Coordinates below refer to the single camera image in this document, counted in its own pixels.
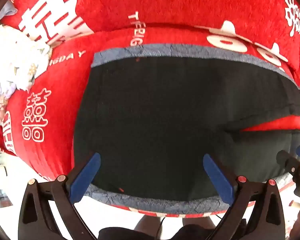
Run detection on white floral cloth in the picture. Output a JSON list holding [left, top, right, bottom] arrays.
[[0, 24, 53, 125]]

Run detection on person's leg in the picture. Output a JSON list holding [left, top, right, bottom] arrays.
[[182, 217, 216, 230], [134, 214, 163, 238]]

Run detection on red printed blanket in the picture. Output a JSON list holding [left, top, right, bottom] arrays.
[[0, 0, 300, 218]]

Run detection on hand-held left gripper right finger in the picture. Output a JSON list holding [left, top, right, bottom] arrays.
[[203, 154, 287, 240]]

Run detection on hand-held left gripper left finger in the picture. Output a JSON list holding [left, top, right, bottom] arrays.
[[18, 152, 101, 240]]

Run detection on thin black cable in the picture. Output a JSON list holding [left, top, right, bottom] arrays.
[[158, 217, 166, 240]]

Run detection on grey blue cloth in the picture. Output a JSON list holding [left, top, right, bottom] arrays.
[[0, 0, 18, 23]]

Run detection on black pants with grey waistband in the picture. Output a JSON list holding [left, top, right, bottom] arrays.
[[72, 44, 300, 215]]

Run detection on person's dark shorts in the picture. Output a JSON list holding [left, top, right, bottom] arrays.
[[97, 224, 247, 240]]

